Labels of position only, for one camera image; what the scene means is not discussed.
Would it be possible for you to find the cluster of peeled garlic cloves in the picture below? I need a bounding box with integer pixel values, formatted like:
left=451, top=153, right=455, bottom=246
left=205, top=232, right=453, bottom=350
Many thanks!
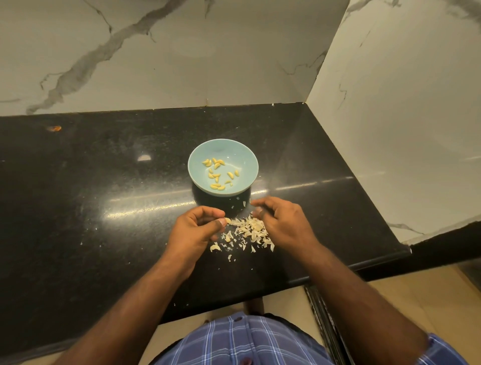
left=200, top=157, right=242, bottom=192

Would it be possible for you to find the light blue bowl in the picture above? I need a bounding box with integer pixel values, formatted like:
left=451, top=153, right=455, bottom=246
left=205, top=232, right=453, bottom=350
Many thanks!
left=187, top=138, right=260, bottom=198

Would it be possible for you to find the person's right hand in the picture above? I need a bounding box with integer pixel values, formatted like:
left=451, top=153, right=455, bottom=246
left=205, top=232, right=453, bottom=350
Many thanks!
left=251, top=196, right=323, bottom=258

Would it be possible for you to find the person's left forearm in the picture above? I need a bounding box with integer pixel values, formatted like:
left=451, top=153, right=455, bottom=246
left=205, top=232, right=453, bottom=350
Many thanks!
left=54, top=262, right=189, bottom=365

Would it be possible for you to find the person's left hand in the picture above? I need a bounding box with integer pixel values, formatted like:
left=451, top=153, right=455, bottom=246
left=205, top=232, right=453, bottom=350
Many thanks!
left=164, top=206, right=228, bottom=281

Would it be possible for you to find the pile of garlic skins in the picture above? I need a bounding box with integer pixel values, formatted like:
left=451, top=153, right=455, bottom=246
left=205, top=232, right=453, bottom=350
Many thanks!
left=209, top=217, right=276, bottom=263

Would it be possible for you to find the blue plaid shirt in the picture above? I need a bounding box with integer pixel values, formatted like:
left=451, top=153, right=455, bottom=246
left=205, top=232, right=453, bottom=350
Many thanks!
left=154, top=312, right=468, bottom=365

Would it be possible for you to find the black cabinet trim strip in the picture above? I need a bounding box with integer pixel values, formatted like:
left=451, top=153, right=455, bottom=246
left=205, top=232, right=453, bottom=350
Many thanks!
left=304, top=286, right=348, bottom=365

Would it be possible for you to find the person's right forearm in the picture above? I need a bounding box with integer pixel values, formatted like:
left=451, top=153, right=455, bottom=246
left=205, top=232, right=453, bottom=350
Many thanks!
left=299, top=244, right=431, bottom=365

